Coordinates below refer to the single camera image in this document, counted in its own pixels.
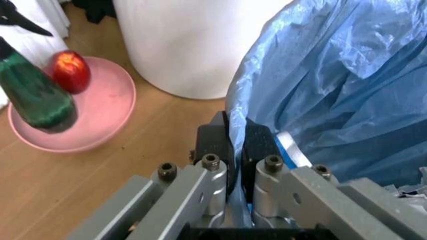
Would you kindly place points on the red apple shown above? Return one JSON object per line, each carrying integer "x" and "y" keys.
{"x": 70, "y": 71}

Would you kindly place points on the pink round plate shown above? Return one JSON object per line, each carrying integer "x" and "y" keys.
{"x": 106, "y": 110}

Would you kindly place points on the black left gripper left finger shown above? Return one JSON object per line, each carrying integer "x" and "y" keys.
{"x": 187, "y": 190}

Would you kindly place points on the white hanging cloth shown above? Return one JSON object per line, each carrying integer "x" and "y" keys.
{"x": 30, "y": 42}

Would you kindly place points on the green bottle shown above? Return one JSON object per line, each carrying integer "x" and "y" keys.
{"x": 33, "y": 97}

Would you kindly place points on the white round cylinder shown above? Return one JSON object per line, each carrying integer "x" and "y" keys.
{"x": 187, "y": 45}

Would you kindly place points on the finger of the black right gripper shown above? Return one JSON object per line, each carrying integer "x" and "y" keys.
{"x": 23, "y": 21}

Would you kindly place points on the blue plastic trash bag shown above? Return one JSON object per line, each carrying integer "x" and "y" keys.
{"x": 350, "y": 87}

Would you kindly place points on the black dark cloth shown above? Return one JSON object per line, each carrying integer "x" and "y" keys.
{"x": 100, "y": 11}

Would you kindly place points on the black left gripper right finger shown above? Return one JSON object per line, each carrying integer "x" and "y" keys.
{"x": 300, "y": 195}

